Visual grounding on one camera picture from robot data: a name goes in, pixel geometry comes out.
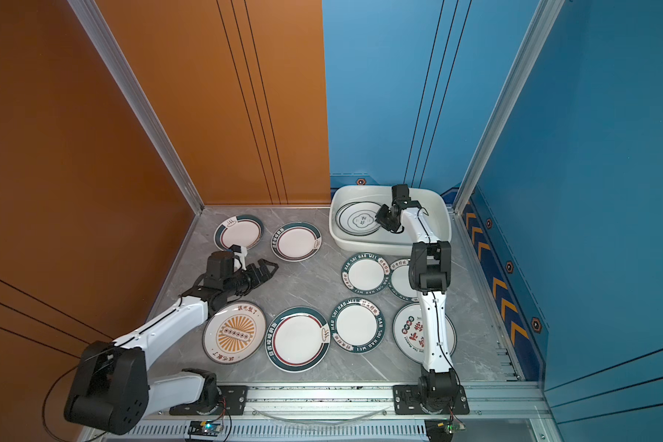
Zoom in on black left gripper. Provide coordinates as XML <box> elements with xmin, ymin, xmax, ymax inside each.
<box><xmin>224</xmin><ymin>259</ymin><xmax>279</xmax><ymax>300</ymax></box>

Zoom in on white plate thin green rings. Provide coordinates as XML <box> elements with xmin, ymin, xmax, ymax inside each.
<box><xmin>335</xmin><ymin>200</ymin><xmax>385</xmax><ymax>238</ymax></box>

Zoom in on small green red rim plate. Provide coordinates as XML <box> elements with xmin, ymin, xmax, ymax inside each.
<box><xmin>214</xmin><ymin>215</ymin><xmax>264</xmax><ymax>250</ymax></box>

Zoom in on large green red rim plate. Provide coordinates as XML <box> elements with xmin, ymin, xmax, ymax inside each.
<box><xmin>271</xmin><ymin>222</ymin><xmax>322</xmax><ymax>263</ymax></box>

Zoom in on green lettered rim plate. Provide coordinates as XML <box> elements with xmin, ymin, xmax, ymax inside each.
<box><xmin>329</xmin><ymin>298</ymin><xmax>386</xmax><ymax>355</ymax></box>
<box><xmin>389</xmin><ymin>258</ymin><xmax>418</xmax><ymax>303</ymax></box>
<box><xmin>341</xmin><ymin>252</ymin><xmax>390</xmax><ymax>296</ymax></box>

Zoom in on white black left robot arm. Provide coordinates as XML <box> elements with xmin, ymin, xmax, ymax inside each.
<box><xmin>64</xmin><ymin>246</ymin><xmax>279</xmax><ymax>435</ymax></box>

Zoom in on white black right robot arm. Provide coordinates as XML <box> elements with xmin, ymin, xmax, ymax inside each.
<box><xmin>376</xmin><ymin>184</ymin><xmax>460</xmax><ymax>413</ymax></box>

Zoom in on white plastic bin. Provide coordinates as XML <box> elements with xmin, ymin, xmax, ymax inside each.
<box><xmin>329</xmin><ymin>185</ymin><xmax>452</xmax><ymax>257</ymax></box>

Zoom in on orange sunburst plate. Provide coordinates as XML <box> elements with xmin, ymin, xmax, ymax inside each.
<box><xmin>203</xmin><ymin>302</ymin><xmax>267</xmax><ymax>365</ymax></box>

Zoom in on front green red rim plate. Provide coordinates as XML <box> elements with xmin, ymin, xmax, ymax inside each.
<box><xmin>263</xmin><ymin>307</ymin><xmax>331</xmax><ymax>373</ymax></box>

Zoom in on white plate red characters right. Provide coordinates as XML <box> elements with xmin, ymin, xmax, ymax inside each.
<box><xmin>392</xmin><ymin>303</ymin><xmax>427</xmax><ymax>364</ymax></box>

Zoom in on green circuit board left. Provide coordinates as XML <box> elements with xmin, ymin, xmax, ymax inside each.
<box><xmin>186</xmin><ymin>420</ymin><xmax>226</xmax><ymax>441</ymax></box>

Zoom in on green circuit board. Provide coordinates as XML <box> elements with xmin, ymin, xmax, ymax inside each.
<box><xmin>186</xmin><ymin>420</ymin><xmax>226</xmax><ymax>441</ymax></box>
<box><xmin>425</xmin><ymin>420</ymin><xmax>466</xmax><ymax>442</ymax></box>

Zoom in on green circuit board right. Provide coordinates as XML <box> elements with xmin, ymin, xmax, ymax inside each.
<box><xmin>425</xmin><ymin>420</ymin><xmax>466</xmax><ymax>442</ymax></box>

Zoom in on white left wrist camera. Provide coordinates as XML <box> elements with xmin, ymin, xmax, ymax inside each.
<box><xmin>229</xmin><ymin>244</ymin><xmax>248</xmax><ymax>272</ymax></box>

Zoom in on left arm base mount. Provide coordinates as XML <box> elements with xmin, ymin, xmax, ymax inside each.
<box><xmin>169</xmin><ymin>385</ymin><xmax>249</xmax><ymax>416</ymax></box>

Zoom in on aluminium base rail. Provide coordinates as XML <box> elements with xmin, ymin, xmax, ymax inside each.
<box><xmin>90</xmin><ymin>380</ymin><xmax>548</xmax><ymax>421</ymax></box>

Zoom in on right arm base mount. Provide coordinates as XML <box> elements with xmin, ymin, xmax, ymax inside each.
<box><xmin>392</xmin><ymin>385</ymin><xmax>471</xmax><ymax>415</ymax></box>

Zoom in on aluminium corner post right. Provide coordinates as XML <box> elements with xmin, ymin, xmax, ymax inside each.
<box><xmin>453</xmin><ymin>0</ymin><xmax>565</xmax><ymax>215</ymax></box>

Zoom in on aluminium corner post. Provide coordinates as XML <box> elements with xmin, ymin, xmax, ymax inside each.
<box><xmin>68</xmin><ymin>0</ymin><xmax>204</xmax><ymax>215</ymax></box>
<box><xmin>453</xmin><ymin>0</ymin><xmax>565</xmax><ymax>215</ymax></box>

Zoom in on aluminium corner post left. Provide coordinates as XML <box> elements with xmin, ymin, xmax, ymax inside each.
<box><xmin>68</xmin><ymin>0</ymin><xmax>204</xmax><ymax>215</ymax></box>

